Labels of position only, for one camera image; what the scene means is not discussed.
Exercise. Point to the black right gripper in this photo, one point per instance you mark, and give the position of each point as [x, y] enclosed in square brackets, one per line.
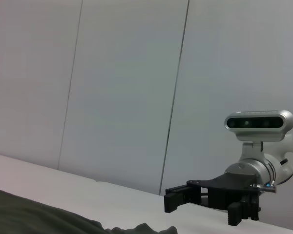
[232, 192]

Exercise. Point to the dark green FREE print t-shirt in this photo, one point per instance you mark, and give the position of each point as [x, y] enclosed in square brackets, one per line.
[27, 214]

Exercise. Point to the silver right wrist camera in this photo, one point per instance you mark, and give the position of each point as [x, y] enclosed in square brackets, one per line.
[258, 123]

